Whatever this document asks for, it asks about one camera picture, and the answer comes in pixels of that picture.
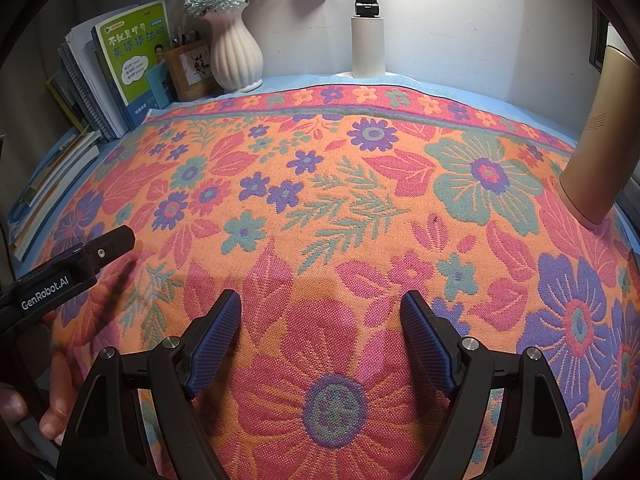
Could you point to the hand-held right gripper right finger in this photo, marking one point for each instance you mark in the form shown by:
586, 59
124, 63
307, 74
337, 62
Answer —
425, 345

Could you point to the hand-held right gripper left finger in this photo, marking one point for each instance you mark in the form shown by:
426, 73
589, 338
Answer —
215, 345

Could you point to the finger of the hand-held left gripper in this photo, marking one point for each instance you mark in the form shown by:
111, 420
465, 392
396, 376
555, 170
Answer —
112, 244

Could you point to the person's left hand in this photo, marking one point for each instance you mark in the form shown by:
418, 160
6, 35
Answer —
57, 405

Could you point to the thin yellow-green book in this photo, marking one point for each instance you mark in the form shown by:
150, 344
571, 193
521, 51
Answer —
62, 105

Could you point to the spiral bound notebook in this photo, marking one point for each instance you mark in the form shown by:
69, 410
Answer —
75, 95

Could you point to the small light blue booklet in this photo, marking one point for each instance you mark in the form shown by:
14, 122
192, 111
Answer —
160, 86

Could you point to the white loose-leaf book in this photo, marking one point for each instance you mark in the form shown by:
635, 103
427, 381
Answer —
90, 70

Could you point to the green cover book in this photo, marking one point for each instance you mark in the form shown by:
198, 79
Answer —
132, 60

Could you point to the wooden pen holder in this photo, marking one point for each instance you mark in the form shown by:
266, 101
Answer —
187, 72

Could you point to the floral woven table cloth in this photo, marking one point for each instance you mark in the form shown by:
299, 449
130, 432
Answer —
320, 185

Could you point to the pens bundle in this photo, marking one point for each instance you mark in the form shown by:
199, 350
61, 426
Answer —
187, 39

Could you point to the white ribbed vase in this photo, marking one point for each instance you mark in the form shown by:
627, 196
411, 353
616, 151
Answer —
235, 52

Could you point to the beige thermos bottle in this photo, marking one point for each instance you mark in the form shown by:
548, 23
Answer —
595, 150

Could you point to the white desk lamp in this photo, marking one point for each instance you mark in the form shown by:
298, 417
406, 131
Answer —
367, 45

